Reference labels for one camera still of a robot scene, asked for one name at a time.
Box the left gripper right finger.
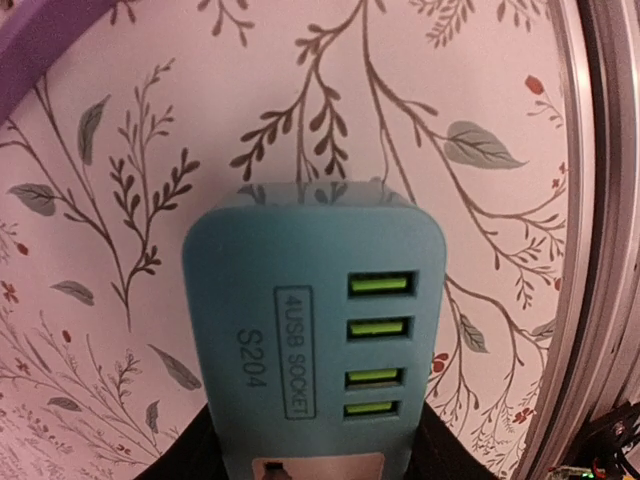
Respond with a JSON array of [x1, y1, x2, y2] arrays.
[[404, 407, 496, 480]]

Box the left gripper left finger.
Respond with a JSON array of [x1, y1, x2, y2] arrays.
[[135, 405, 228, 480]]

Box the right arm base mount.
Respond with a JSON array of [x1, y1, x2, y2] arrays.
[[546, 402, 639, 480]]

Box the purple power strip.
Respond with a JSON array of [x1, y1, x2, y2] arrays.
[[1, 0, 114, 121]]

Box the teal power strip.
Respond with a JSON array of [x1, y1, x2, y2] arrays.
[[182, 182, 447, 479]]

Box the floral table mat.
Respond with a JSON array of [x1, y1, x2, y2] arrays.
[[1, 1, 569, 479]]

